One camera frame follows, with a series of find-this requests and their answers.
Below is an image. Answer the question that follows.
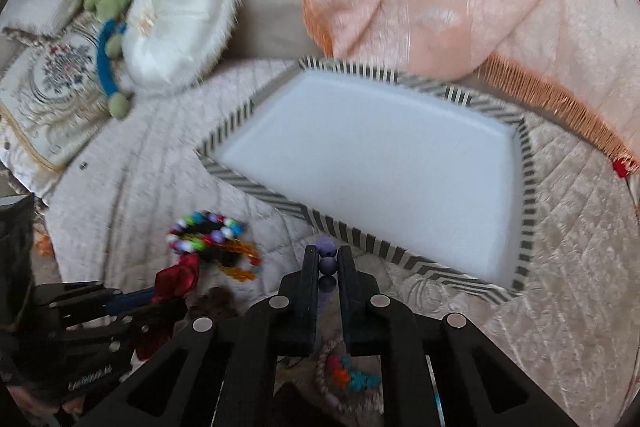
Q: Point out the purple bead bracelet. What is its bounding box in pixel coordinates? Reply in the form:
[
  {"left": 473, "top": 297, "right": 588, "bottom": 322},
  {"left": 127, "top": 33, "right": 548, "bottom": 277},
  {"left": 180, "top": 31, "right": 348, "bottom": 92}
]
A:
[{"left": 314, "top": 235, "right": 340, "bottom": 294}]

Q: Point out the embroidered floral square pillow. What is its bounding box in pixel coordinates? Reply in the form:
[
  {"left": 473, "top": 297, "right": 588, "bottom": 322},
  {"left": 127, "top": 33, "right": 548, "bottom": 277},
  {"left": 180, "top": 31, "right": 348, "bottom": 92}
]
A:
[{"left": 1, "top": 13, "right": 111, "bottom": 202}]

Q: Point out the red ribbon bow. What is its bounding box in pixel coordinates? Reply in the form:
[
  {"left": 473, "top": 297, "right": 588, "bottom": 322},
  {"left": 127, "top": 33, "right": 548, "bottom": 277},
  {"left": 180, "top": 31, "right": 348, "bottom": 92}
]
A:
[{"left": 152, "top": 254, "right": 201, "bottom": 303}]

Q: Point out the brown scrunchie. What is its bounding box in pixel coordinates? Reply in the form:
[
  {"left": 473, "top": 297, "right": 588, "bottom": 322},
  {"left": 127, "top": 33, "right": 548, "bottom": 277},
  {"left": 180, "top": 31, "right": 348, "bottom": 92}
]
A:
[{"left": 189, "top": 287, "right": 239, "bottom": 323}]

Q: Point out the round white satin cushion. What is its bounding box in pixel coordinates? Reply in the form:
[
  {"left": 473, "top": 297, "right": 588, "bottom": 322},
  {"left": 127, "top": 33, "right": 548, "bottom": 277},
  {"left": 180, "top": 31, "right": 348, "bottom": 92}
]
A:
[{"left": 122, "top": 0, "right": 241, "bottom": 96}]

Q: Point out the green and blue plush toy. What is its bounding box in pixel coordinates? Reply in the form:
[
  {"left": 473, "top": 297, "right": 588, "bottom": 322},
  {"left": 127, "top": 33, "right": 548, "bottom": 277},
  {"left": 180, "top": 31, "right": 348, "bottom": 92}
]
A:
[{"left": 84, "top": 0, "right": 132, "bottom": 120}]

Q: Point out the quilted beige bedspread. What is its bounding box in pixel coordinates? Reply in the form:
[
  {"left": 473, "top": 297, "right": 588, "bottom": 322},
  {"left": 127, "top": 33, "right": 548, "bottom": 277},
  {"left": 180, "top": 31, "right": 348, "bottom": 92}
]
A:
[{"left": 46, "top": 57, "right": 639, "bottom": 426}]

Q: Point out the multicolour bead bracelet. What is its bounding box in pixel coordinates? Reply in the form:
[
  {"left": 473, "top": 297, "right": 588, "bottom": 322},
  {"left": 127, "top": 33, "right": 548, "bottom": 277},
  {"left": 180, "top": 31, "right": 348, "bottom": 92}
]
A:
[{"left": 165, "top": 210, "right": 246, "bottom": 256}]

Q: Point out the striped white jewelry tray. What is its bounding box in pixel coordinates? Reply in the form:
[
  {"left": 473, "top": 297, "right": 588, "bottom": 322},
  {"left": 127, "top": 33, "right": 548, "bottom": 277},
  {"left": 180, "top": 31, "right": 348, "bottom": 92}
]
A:
[{"left": 196, "top": 56, "right": 538, "bottom": 303}]

